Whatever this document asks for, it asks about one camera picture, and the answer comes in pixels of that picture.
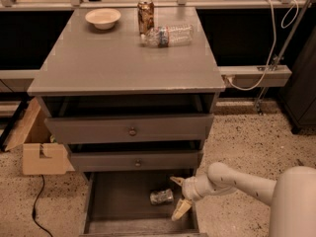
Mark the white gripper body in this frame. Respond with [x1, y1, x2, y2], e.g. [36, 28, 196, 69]
[182, 175, 214, 201]

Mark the crushed silver 7up can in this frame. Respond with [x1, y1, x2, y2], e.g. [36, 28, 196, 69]
[149, 189, 174, 205]

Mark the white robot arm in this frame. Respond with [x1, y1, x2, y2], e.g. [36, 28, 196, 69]
[172, 162, 316, 237]

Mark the grey middle drawer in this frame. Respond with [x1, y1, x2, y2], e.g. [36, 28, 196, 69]
[70, 150, 203, 172]

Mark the grey drawer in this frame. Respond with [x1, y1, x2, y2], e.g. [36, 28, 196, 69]
[45, 115, 213, 144]
[79, 170, 208, 237]
[70, 150, 203, 172]

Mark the grey top drawer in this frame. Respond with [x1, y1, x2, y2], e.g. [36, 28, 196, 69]
[45, 115, 213, 144]

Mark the grey bottom drawer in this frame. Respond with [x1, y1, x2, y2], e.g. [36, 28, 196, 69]
[79, 170, 208, 237]

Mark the grey drawer cabinet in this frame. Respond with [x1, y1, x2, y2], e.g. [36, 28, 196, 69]
[27, 6, 227, 237]

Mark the brown soda can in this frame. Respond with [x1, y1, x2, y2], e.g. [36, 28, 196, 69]
[137, 0, 154, 35]

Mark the dark cabinet at right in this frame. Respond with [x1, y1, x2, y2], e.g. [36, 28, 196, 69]
[278, 27, 316, 134]

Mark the cardboard box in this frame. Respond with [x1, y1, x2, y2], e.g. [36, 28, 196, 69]
[4, 99, 74, 175]

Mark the clear plastic water bottle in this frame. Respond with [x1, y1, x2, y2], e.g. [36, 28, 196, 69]
[141, 24, 194, 48]

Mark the white bowl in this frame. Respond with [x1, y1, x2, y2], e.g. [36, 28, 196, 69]
[85, 8, 120, 30]

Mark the metal diagonal rod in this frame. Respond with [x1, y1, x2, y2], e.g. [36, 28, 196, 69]
[254, 0, 312, 115]

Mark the black floor cable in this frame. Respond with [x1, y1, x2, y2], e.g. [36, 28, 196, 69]
[31, 174, 54, 237]

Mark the grey metal rail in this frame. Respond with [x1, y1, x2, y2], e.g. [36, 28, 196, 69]
[0, 65, 291, 92]

